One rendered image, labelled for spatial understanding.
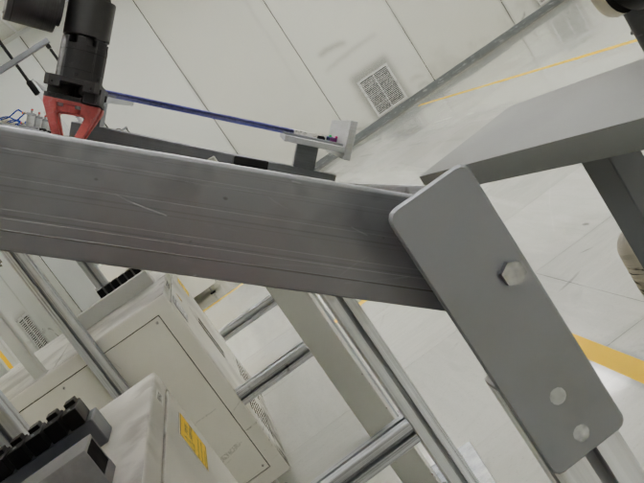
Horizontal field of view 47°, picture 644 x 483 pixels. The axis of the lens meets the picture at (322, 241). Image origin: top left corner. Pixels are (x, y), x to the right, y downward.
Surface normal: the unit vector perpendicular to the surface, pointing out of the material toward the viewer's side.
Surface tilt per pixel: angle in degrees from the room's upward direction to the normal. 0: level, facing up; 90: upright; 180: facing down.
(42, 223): 90
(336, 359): 90
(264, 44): 90
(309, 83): 89
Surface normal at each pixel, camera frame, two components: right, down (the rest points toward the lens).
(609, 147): -0.75, 0.58
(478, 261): 0.19, 0.08
